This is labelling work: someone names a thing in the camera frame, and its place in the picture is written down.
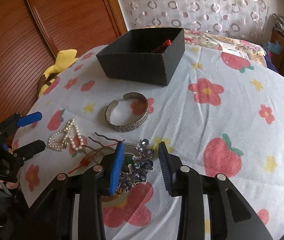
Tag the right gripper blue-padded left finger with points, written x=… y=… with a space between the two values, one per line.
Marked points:
x=51 y=215

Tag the right gripper dark-padded right finger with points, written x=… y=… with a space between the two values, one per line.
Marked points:
x=231 y=216

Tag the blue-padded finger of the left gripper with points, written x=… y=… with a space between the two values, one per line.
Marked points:
x=15 y=121

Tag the black-padded finger of the left gripper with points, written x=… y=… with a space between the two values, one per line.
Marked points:
x=26 y=152

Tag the brown hair fork pin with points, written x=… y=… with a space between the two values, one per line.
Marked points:
x=98 y=146

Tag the blue crystal flower brooch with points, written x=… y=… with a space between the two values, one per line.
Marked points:
x=137 y=164

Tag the black cardboard jewelry box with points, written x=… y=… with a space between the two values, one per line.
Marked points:
x=147 y=55

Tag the yellow striped plush toy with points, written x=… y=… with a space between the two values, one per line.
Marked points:
x=50 y=78

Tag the wooden sliding wardrobe door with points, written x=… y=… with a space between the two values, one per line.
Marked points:
x=32 y=32

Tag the floral strawberry bed sheet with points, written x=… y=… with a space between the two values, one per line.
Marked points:
x=217 y=119

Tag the floral pillow at headboard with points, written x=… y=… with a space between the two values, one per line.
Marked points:
x=241 y=48

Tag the pink circle-pattern sheer curtain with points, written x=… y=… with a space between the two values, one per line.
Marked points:
x=241 y=19

